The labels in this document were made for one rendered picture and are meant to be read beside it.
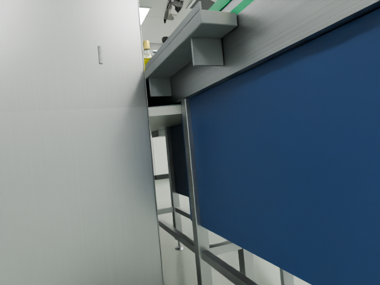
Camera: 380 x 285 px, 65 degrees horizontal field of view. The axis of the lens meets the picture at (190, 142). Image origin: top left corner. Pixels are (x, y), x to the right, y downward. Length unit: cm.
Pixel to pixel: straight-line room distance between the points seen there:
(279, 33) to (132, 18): 68
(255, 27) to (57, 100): 66
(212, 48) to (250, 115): 19
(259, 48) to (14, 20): 77
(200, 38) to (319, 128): 36
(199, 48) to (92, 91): 46
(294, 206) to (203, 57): 39
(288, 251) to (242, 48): 43
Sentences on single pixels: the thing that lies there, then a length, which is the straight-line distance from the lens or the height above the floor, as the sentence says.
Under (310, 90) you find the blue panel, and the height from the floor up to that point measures 67.
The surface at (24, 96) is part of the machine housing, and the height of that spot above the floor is 80.
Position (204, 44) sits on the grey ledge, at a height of 83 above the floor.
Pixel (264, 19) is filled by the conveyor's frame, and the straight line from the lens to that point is 63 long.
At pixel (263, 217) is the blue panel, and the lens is 70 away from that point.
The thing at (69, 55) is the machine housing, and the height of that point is 93.
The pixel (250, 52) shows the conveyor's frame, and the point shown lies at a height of 78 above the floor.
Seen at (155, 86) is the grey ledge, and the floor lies 82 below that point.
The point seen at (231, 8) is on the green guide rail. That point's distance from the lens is 79.
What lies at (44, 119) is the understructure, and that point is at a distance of 104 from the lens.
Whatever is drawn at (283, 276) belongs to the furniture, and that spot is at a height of 8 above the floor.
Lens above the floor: 60
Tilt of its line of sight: level
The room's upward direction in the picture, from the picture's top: 5 degrees counter-clockwise
